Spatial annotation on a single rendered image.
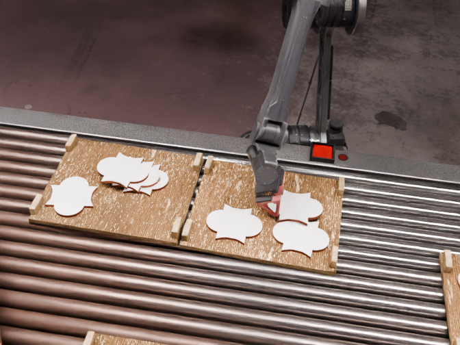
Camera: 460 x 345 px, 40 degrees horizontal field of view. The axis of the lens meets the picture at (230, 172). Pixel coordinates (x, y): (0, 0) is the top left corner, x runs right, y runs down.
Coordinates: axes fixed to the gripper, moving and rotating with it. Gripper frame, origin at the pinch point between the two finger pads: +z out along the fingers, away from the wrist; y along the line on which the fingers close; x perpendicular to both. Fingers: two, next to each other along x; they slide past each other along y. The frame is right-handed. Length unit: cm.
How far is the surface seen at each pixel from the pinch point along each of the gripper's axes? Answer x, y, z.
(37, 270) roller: 55, -32, -16
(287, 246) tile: -3.6, -14.5, 2.8
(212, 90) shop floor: 79, 186, 61
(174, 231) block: 23.2, -17.0, -9.4
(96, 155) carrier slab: 52, 11, -20
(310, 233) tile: -8.9, -8.4, 4.7
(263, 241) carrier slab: 2.5, -13.2, 1.4
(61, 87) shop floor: 160, 168, 30
